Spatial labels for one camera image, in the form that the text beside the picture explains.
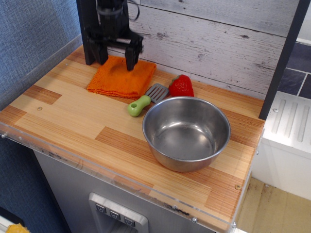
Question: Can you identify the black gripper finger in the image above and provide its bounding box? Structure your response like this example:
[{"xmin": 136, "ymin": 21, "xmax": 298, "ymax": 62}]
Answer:
[
  {"xmin": 90, "ymin": 43, "xmax": 108, "ymax": 65},
  {"xmin": 125, "ymin": 40, "xmax": 143, "ymax": 71}
]

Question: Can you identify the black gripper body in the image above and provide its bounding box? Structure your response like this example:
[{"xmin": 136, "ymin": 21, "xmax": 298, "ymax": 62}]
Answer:
[{"xmin": 92, "ymin": 0, "xmax": 143, "ymax": 48}]

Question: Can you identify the orange napkin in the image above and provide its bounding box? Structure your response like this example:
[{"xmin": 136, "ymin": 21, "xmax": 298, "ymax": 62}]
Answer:
[{"xmin": 86, "ymin": 56, "xmax": 156, "ymax": 100}]

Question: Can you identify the red toy strawberry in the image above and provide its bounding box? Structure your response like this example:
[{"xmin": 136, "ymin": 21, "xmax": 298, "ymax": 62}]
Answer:
[{"xmin": 169, "ymin": 74, "xmax": 194, "ymax": 97}]

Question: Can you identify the stainless steel bowl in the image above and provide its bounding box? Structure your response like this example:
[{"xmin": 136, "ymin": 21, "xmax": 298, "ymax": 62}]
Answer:
[{"xmin": 142, "ymin": 97, "xmax": 231, "ymax": 172}]

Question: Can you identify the clear acrylic table edge guard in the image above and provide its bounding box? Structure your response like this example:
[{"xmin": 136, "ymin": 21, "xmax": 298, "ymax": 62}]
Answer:
[{"xmin": 0, "ymin": 116, "xmax": 264, "ymax": 233}]

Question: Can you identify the silver dispenser button panel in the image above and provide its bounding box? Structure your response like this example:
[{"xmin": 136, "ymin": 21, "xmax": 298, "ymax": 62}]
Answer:
[{"xmin": 88, "ymin": 192, "xmax": 149, "ymax": 233}]

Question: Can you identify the white ribbed side counter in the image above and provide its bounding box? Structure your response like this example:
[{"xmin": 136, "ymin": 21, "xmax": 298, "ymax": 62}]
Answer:
[{"xmin": 252, "ymin": 92, "xmax": 311, "ymax": 200}]

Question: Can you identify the yellow object bottom left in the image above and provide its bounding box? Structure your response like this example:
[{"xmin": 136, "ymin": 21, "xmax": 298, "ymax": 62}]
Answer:
[{"xmin": 6, "ymin": 224, "xmax": 30, "ymax": 233}]

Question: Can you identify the grey spatula green handle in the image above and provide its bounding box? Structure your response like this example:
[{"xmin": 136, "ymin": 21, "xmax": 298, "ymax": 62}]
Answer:
[{"xmin": 127, "ymin": 83, "xmax": 169, "ymax": 117}]

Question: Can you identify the dark grey right post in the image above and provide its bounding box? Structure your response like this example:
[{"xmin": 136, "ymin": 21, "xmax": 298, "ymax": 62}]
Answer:
[{"xmin": 259, "ymin": 0, "xmax": 311, "ymax": 120}]

